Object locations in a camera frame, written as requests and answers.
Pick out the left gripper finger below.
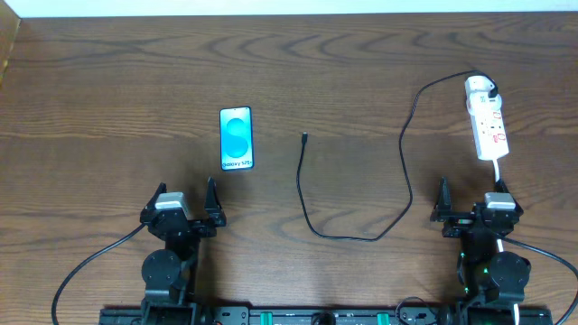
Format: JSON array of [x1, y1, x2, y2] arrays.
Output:
[[204, 177, 222, 220], [144, 182, 166, 211]]

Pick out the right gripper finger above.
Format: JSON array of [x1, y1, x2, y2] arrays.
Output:
[[434, 177, 452, 214], [495, 179, 520, 209]]

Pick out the blue Galaxy smartphone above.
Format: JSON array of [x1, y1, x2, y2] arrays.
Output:
[[219, 107, 254, 171]]

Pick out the black USB charging cable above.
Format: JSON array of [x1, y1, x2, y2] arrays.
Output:
[[295, 70, 499, 243]]

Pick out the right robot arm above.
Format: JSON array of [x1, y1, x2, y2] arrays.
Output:
[[430, 178, 531, 324]]

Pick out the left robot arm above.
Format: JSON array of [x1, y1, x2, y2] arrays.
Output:
[[140, 178, 227, 324]]

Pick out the white power strip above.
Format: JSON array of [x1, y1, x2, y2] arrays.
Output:
[[466, 93, 509, 161]]

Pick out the white USB wall charger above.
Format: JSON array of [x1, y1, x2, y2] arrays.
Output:
[[464, 75, 502, 116]]

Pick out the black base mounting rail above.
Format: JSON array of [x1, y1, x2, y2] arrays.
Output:
[[98, 305, 555, 325]]

